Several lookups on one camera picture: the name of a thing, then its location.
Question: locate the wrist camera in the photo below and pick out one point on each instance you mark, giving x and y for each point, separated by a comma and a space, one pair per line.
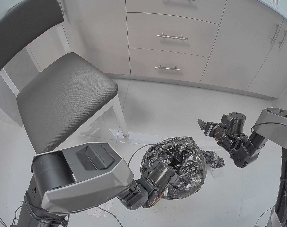
174, 180
225, 120

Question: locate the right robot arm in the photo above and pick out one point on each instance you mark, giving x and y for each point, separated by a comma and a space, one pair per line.
276, 126

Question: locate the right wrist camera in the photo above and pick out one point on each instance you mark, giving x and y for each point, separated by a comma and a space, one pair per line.
225, 120

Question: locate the black plastic bag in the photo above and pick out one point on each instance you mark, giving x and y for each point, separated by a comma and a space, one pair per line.
193, 155

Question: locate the black and white wrapper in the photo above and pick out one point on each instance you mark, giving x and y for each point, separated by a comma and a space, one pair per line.
214, 159

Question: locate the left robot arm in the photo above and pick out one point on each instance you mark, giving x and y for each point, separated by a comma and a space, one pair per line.
86, 178

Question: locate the beige cabinet with drawers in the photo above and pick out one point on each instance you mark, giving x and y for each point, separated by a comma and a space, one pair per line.
171, 20

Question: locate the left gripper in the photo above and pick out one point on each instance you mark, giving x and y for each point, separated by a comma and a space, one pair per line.
166, 192

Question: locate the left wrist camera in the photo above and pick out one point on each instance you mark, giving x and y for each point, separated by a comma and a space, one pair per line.
174, 180

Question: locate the grey chair with white legs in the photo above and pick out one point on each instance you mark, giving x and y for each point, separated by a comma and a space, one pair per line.
63, 91

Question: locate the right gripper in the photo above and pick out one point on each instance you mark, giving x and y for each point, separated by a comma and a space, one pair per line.
211, 129

